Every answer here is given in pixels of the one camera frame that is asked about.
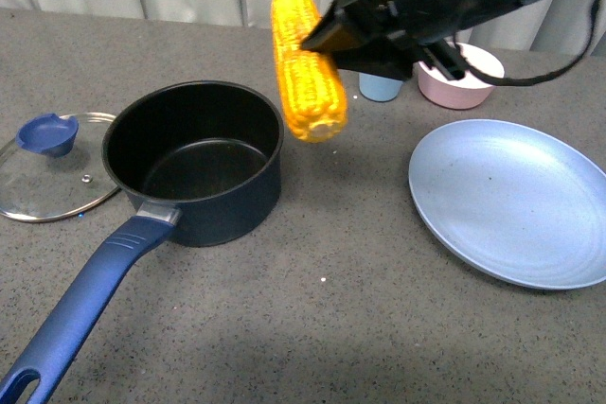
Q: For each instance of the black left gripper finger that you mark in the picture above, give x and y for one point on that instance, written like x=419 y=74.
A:
x=347 y=24

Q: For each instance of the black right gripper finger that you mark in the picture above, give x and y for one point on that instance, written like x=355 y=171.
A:
x=379 y=59

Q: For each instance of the yellow corn cob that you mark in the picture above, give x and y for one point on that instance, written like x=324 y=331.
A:
x=314 y=100

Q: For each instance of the glass lid with blue knob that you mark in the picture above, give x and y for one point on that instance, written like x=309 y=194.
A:
x=52 y=169

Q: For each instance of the light blue plastic cup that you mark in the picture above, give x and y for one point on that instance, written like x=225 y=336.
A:
x=379 y=89

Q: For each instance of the pink plastic bowl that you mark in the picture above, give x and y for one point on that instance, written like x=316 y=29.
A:
x=461 y=94

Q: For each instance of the light blue plate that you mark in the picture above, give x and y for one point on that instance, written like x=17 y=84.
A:
x=513 y=202

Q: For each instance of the dark blue saucepan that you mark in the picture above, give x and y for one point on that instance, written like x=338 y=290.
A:
x=200 y=163

